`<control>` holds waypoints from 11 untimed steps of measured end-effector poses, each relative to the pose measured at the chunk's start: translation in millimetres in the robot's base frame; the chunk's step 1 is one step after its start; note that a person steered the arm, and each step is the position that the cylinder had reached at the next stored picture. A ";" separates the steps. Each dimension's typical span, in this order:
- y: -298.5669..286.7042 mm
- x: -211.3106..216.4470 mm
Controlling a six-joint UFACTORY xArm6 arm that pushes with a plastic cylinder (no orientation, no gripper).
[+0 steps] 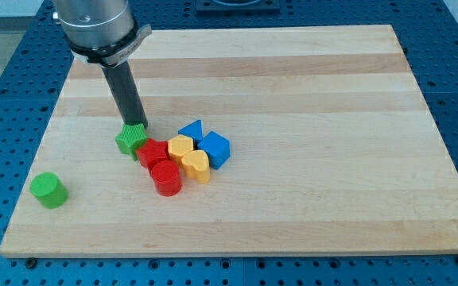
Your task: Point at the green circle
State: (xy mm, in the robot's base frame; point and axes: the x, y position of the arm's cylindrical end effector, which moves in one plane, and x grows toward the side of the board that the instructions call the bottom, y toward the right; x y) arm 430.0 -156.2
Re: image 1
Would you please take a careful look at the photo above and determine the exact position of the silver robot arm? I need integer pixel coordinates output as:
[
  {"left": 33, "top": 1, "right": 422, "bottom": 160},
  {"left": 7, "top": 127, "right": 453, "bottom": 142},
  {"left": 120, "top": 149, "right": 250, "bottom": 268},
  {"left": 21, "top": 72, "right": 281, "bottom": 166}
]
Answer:
[{"left": 52, "top": 0, "right": 152, "bottom": 68}]

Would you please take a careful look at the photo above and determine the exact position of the blue cube block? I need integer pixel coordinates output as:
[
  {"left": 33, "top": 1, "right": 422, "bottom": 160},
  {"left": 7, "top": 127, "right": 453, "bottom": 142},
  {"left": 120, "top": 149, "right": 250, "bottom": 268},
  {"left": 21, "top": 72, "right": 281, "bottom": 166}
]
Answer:
[{"left": 197, "top": 131, "right": 231, "bottom": 169}]

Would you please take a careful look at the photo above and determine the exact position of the blue triangle block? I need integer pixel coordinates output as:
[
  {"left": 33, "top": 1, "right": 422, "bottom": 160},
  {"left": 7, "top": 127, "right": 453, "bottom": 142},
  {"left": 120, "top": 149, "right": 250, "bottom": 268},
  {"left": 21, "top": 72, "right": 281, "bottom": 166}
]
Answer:
[{"left": 177, "top": 119, "right": 204, "bottom": 147}]

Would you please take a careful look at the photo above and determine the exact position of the yellow heart block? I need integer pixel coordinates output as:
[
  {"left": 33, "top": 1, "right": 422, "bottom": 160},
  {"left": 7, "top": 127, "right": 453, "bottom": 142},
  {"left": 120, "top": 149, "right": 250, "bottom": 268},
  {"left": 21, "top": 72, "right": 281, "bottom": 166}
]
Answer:
[{"left": 181, "top": 150, "right": 211, "bottom": 184}]

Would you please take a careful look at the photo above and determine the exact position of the yellow hexagon block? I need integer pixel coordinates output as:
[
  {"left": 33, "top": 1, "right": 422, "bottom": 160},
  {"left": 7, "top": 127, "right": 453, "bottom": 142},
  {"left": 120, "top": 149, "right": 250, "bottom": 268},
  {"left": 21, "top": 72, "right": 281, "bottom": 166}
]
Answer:
[{"left": 168, "top": 134, "right": 194, "bottom": 167}]

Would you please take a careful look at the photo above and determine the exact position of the red cylinder block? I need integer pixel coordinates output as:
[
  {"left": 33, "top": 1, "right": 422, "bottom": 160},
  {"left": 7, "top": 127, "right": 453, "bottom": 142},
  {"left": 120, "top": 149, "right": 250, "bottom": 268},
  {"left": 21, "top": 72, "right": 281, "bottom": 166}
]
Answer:
[{"left": 151, "top": 160, "right": 182, "bottom": 197}]

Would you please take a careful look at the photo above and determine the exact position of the red star block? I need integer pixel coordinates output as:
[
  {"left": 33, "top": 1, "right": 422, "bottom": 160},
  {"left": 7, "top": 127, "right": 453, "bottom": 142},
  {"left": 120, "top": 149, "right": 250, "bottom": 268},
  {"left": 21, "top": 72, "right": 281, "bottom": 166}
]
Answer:
[{"left": 135, "top": 138, "right": 169, "bottom": 172}]

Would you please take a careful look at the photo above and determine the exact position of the green star block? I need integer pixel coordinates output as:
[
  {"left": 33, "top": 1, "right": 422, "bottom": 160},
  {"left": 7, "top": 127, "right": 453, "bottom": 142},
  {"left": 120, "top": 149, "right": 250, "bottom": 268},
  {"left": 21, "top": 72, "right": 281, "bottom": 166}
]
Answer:
[{"left": 115, "top": 123, "right": 148, "bottom": 160}]

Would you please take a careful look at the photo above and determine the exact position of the wooden board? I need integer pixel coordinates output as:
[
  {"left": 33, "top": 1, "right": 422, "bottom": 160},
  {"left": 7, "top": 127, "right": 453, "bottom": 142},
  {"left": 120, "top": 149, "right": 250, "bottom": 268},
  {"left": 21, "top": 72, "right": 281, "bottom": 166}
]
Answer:
[{"left": 0, "top": 25, "right": 458, "bottom": 258}]

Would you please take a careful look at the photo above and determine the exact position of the black cylindrical pointer tool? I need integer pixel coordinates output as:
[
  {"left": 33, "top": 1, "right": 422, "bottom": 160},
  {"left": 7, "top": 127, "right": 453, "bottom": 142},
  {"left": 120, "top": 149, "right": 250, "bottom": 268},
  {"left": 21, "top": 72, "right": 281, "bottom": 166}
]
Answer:
[{"left": 103, "top": 62, "right": 148, "bottom": 128}]

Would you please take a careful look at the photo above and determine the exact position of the green cylinder block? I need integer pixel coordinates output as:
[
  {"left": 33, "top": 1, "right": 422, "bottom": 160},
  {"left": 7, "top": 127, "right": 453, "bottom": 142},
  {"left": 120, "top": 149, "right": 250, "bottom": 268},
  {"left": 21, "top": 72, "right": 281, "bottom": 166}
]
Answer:
[{"left": 29, "top": 172, "right": 68, "bottom": 209}]

